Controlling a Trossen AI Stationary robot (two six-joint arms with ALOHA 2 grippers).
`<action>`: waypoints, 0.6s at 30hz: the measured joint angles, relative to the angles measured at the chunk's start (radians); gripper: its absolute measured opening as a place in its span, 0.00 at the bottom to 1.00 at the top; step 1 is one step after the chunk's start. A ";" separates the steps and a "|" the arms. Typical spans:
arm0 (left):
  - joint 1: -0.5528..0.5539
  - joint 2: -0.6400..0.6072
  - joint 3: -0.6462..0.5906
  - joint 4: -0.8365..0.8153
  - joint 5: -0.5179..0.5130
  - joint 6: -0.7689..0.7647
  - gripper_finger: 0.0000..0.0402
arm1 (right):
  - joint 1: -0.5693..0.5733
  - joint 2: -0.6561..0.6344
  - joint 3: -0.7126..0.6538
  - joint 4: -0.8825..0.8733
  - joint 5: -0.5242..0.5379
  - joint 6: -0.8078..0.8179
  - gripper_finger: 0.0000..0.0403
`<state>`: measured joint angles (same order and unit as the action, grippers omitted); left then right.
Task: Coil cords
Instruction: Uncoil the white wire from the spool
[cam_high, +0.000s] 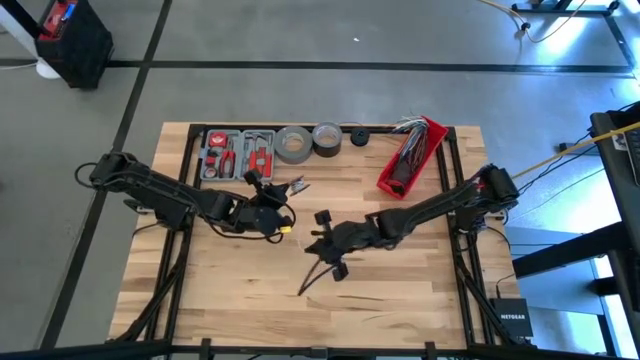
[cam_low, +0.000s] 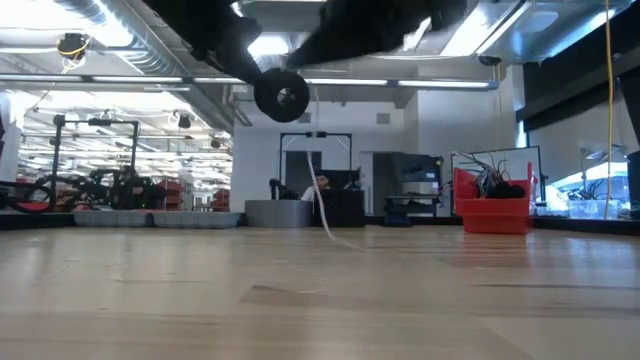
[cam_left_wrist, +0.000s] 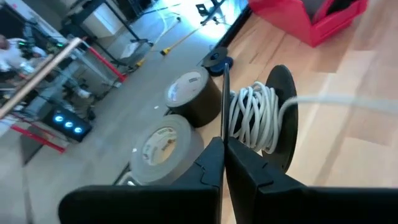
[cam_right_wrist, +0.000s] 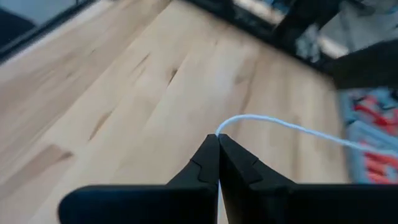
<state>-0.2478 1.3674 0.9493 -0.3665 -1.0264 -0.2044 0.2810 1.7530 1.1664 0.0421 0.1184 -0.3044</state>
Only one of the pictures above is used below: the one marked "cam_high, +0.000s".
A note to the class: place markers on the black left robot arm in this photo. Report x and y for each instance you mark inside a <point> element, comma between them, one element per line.
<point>160,187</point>

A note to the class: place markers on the red plastic bin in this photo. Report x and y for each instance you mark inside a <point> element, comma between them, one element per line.
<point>435,137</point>

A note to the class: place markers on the black Netgear router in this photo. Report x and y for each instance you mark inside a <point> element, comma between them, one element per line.
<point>510,325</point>

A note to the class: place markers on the red tape measure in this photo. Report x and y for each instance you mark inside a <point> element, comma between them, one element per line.
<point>218,139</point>

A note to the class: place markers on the grey plastic tool case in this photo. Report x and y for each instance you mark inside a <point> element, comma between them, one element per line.
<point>239,150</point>

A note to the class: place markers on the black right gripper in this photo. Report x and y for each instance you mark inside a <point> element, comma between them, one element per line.
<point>350,237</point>

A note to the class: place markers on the black side desk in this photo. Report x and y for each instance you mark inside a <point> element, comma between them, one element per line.
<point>620,200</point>

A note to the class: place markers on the black floor stand base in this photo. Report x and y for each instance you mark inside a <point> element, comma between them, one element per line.
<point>550,8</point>

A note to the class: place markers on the grey duct tape roll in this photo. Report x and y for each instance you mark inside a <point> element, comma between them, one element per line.
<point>281,155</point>

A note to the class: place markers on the black and red toolbox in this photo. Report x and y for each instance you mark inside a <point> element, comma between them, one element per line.
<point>80,55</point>

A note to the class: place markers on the black aluminium table frame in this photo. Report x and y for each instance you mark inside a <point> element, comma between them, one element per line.
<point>195,129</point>

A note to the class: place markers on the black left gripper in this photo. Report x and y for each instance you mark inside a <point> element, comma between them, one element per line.
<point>257,220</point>

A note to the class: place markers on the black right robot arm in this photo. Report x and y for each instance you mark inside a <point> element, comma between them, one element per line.
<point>435,205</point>

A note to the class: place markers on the small grey tape roll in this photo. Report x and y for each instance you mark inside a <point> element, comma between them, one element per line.
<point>327,150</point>

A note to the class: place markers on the small claw hammer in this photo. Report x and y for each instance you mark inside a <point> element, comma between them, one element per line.
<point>257,137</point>

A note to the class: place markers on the small black plastic spool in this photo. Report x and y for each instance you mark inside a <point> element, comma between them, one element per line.
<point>296,186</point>

